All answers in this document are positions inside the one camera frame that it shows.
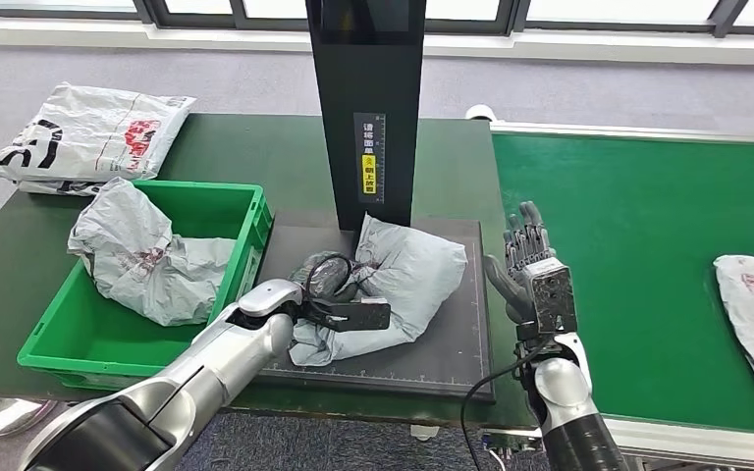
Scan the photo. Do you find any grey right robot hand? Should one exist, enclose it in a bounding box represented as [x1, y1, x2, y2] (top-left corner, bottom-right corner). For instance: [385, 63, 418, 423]
[482, 200, 557, 325]

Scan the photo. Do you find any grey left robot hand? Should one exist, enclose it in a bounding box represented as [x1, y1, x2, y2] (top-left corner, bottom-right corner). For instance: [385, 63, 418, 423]
[289, 249, 385, 307]

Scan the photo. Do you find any green conveyor belt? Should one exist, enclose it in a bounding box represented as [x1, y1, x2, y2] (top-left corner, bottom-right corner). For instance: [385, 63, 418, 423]
[464, 103, 754, 469]

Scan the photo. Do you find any black inbound scanner machine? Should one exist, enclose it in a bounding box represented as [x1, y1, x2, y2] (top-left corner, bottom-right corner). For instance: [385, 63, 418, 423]
[256, 0, 498, 404]

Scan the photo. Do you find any green plastic crate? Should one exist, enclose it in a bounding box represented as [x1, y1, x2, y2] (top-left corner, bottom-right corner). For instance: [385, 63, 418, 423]
[16, 180, 276, 392]

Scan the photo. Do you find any white courier bag red print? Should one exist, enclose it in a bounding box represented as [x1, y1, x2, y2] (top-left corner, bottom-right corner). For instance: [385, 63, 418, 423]
[0, 81, 198, 183]

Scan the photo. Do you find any white courier bag black print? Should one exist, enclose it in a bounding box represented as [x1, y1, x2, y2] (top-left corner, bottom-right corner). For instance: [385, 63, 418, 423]
[18, 178, 109, 197]

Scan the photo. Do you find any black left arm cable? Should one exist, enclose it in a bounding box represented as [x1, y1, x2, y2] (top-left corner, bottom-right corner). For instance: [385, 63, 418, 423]
[301, 252, 359, 327]

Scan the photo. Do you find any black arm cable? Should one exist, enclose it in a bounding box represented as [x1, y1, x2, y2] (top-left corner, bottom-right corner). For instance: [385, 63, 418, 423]
[459, 338, 552, 471]
[301, 252, 359, 327]

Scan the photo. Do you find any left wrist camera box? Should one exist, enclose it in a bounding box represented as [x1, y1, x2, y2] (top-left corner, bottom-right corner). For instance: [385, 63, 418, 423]
[314, 296, 394, 335]

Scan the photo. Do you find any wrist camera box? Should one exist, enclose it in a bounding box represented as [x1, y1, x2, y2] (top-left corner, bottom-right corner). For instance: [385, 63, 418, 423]
[314, 296, 394, 335]
[525, 255, 579, 337]

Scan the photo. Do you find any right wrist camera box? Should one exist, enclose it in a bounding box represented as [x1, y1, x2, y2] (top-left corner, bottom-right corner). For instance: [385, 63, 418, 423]
[525, 255, 579, 337]

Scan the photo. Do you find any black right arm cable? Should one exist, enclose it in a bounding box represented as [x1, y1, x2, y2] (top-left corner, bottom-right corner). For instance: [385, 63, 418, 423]
[459, 338, 552, 471]

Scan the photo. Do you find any dark window frame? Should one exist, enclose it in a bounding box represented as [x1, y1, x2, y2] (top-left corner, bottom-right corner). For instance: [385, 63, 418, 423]
[0, 0, 754, 32]

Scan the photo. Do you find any round chrome base plate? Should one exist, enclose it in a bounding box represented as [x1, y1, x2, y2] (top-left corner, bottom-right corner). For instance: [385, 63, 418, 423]
[0, 396, 60, 439]

